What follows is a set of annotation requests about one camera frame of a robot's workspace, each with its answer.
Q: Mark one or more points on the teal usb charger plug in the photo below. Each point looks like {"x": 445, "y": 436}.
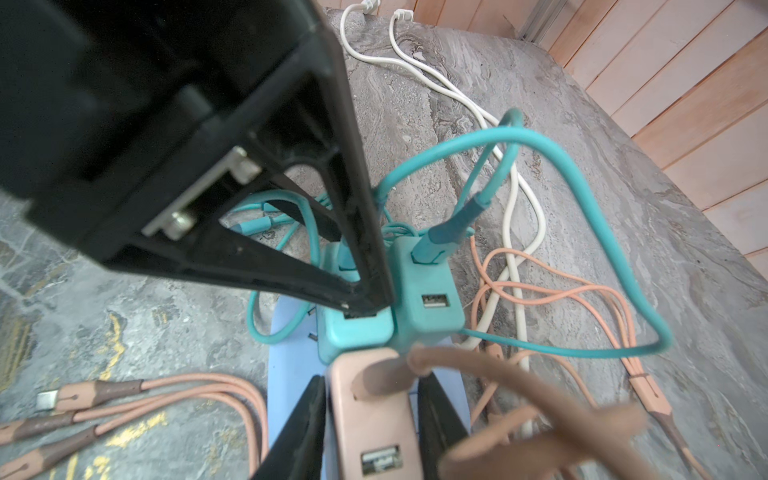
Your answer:
{"x": 427, "y": 306}
{"x": 339, "y": 332}

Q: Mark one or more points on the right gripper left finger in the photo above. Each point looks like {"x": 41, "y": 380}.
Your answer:
{"x": 298, "y": 450}

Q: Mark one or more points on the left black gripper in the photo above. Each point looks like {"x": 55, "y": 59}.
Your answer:
{"x": 118, "y": 119}

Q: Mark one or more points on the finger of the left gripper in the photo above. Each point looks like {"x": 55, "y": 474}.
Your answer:
{"x": 288, "y": 228}

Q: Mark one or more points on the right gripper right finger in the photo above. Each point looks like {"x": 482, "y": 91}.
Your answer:
{"x": 439, "y": 425}

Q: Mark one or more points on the blue power strip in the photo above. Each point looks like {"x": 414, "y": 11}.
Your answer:
{"x": 294, "y": 361}

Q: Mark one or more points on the pink usb charger plug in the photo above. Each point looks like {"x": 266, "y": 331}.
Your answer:
{"x": 374, "y": 438}

